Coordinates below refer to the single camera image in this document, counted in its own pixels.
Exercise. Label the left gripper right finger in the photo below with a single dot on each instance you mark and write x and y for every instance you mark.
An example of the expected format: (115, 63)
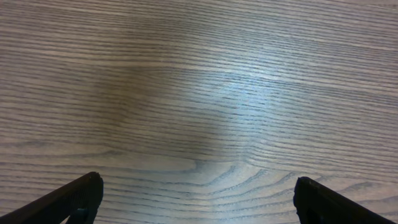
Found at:
(317, 204)

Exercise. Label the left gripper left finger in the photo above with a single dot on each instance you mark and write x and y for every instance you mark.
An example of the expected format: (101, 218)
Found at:
(75, 202)

